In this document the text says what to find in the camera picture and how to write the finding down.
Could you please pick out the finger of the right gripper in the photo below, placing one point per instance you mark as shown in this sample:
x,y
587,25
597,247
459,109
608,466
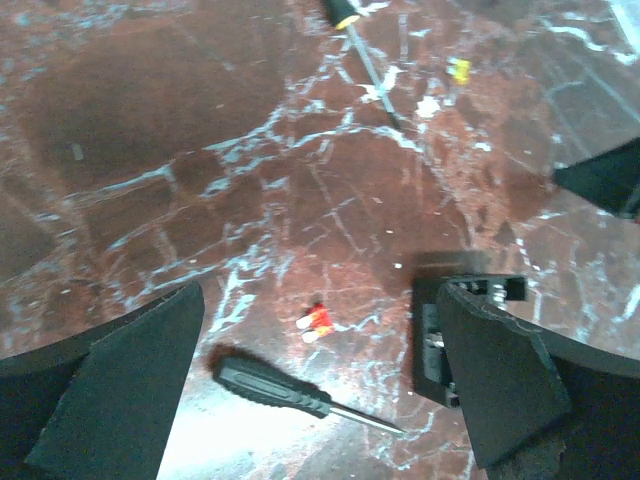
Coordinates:
x,y
609,180

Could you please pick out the yellow fuse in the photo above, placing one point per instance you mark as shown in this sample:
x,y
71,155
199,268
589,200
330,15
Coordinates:
x,y
459,70

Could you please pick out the red fuse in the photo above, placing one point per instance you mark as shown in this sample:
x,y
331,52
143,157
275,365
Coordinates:
x,y
315,324

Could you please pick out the black fuse box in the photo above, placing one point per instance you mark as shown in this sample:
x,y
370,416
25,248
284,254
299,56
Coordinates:
x,y
431,373

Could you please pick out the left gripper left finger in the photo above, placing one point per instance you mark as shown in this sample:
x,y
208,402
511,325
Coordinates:
x,y
100,404

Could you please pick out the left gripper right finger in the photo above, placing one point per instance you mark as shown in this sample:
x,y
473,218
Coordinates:
x,y
539,405

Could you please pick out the yellow black screwdriver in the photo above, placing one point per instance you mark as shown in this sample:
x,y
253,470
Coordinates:
x,y
342,16

